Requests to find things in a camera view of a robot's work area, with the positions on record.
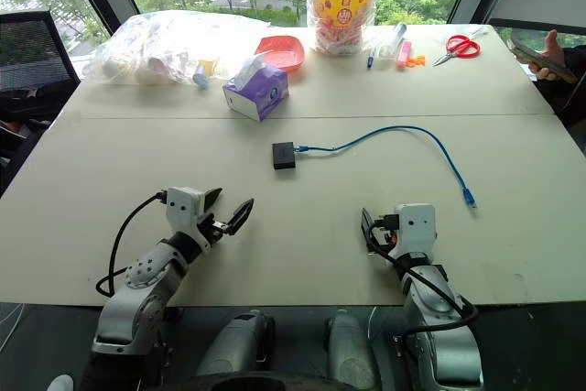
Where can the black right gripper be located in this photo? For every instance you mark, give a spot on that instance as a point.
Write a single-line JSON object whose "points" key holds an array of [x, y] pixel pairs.
{"points": [[387, 239]]}

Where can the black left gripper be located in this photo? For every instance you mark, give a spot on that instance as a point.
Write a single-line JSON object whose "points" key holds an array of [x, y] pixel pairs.
{"points": [[211, 228]]}

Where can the dark smartphone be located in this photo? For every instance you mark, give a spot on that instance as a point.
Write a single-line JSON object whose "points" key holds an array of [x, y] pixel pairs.
{"points": [[526, 53]]}

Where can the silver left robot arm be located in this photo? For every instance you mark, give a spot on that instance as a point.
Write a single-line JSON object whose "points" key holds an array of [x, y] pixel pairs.
{"points": [[137, 290]]}

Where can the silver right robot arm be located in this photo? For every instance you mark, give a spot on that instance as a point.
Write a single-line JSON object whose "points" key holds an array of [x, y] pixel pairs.
{"points": [[439, 318]]}

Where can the dark round robot base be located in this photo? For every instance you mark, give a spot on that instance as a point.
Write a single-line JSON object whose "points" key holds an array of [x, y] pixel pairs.
{"points": [[256, 383]]}

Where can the small black box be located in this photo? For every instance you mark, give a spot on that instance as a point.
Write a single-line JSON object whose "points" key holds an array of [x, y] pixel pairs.
{"points": [[284, 156]]}

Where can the bystander bare hand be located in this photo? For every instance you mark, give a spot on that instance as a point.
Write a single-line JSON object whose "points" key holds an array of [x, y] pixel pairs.
{"points": [[551, 50]]}

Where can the purple tissue box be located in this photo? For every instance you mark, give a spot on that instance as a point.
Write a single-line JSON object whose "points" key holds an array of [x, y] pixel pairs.
{"points": [[261, 91]]}

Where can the silver rounded robot leg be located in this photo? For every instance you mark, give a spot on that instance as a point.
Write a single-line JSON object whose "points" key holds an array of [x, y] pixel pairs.
{"points": [[350, 350], [235, 340]]}

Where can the blue and yellow glue bottle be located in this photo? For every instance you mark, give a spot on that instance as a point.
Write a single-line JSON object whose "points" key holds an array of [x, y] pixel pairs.
{"points": [[203, 72]]}

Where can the red plastic bowl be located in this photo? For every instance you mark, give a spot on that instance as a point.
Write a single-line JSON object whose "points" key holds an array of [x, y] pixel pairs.
{"points": [[284, 53]]}

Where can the blue pen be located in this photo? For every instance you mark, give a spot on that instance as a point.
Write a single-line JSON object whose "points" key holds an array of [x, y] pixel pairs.
{"points": [[371, 57]]}

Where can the clear plastic bag of items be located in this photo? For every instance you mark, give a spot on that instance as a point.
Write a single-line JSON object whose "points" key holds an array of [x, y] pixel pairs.
{"points": [[160, 47]]}

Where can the orange plastic clip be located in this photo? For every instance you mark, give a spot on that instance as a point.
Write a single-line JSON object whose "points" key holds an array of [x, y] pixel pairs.
{"points": [[417, 61]]}

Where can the pink plastic stick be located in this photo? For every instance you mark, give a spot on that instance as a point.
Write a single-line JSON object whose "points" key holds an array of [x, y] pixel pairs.
{"points": [[404, 54]]}

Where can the clear plastic syringe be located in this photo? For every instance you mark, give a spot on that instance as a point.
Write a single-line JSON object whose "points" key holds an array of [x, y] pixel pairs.
{"points": [[393, 38]]}

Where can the bagged orange-lid candy jar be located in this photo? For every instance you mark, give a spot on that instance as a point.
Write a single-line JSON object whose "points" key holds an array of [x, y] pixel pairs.
{"points": [[343, 6]]}

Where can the white rounded object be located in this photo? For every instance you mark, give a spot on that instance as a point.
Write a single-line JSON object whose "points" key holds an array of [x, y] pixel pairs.
{"points": [[61, 383]]}

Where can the black mesh office chair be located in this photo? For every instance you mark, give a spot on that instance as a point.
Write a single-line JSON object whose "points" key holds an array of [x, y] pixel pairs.
{"points": [[32, 57]]}

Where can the bystander dark sleeve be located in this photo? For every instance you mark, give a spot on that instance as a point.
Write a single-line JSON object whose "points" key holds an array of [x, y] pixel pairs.
{"points": [[570, 89]]}

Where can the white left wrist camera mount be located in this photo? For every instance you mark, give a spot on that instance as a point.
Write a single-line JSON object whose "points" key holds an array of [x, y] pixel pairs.
{"points": [[181, 208]]}

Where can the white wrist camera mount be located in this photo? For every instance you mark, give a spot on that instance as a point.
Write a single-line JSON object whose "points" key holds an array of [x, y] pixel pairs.
{"points": [[415, 228], [181, 208]]}

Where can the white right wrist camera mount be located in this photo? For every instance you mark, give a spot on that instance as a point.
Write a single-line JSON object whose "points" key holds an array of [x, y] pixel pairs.
{"points": [[415, 228]]}

